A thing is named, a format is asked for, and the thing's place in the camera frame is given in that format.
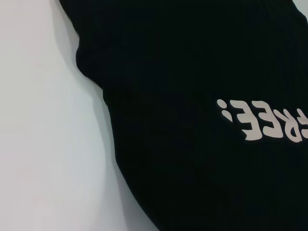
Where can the black shirt with FREE print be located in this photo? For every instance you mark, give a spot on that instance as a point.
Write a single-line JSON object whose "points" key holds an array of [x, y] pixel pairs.
{"points": [[180, 96]]}

